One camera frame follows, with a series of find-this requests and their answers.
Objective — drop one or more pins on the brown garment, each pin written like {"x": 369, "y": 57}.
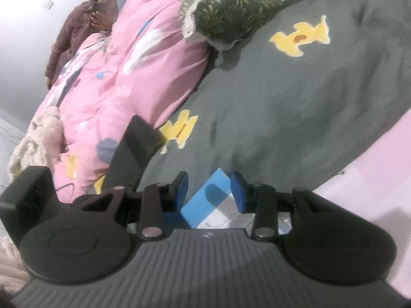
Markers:
{"x": 74, "y": 32}

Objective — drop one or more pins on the green floral lace-trimmed pillow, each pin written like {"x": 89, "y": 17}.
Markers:
{"x": 244, "y": 6}

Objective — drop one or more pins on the cream knit blanket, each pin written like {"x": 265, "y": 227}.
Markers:
{"x": 35, "y": 141}

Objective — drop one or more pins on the dark grey duck-print quilt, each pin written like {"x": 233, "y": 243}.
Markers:
{"x": 289, "y": 102}

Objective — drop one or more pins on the white wall switch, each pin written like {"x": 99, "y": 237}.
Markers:
{"x": 49, "y": 4}

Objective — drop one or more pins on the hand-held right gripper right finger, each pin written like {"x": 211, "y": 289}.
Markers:
{"x": 239, "y": 194}

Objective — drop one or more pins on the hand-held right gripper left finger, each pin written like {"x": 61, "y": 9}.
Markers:
{"x": 180, "y": 194}

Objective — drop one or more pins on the pink printed bedsheet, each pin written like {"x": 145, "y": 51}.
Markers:
{"x": 379, "y": 173}

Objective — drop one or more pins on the pink printed quilt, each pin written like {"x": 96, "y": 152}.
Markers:
{"x": 122, "y": 70}

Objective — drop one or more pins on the light blue checked towel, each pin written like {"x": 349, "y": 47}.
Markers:
{"x": 205, "y": 199}

